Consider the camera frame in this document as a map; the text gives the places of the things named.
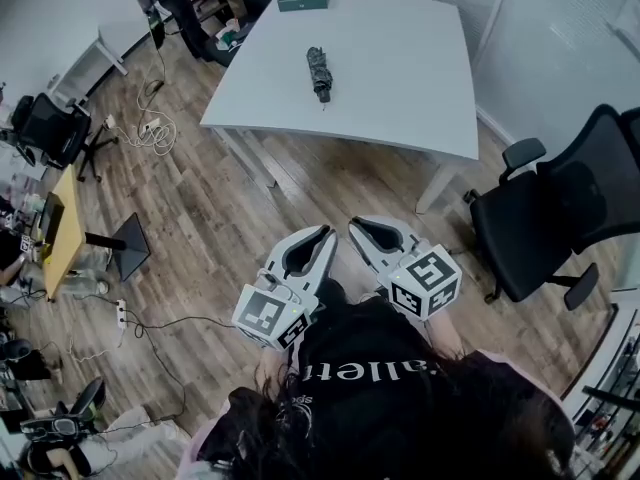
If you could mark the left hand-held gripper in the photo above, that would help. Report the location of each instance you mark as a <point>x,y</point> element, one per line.
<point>272,313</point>

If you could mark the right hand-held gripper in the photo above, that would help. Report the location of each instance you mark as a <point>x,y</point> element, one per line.
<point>425,278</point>

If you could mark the plaid folding umbrella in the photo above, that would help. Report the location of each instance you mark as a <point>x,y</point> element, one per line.
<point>319,73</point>

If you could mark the person's left forearm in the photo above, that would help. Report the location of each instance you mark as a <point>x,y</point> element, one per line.
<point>270,368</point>

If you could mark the person's right forearm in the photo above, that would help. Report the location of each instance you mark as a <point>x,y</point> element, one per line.
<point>445,333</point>

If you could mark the person's legs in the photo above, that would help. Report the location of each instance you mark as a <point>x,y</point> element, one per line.
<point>350,278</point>

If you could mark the person's black shirt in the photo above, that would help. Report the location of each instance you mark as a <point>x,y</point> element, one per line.
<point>350,343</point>

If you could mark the black office chair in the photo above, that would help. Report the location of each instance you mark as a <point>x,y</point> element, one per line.
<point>525,228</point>
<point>90,393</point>
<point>55,128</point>

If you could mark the black square stand base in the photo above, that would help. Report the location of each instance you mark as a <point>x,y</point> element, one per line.
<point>132,248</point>

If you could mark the white table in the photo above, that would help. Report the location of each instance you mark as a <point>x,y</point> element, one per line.
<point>400,68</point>

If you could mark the white power strip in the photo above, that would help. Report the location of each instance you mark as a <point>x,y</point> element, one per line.
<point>120,313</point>
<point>149,128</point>

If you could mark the black power adapter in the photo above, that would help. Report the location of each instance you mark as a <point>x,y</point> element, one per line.
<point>155,86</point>

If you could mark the yellow wooden desk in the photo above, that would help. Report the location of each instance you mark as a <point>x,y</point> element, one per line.
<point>67,228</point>

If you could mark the white power adapter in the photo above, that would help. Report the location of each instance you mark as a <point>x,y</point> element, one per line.
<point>109,121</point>

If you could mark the white shelf cabinet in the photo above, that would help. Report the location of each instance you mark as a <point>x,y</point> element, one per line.
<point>615,348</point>

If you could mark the black monitor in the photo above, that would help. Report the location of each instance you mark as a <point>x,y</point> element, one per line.
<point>50,218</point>

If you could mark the white desk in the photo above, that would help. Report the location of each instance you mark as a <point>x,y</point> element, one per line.
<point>120,33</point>

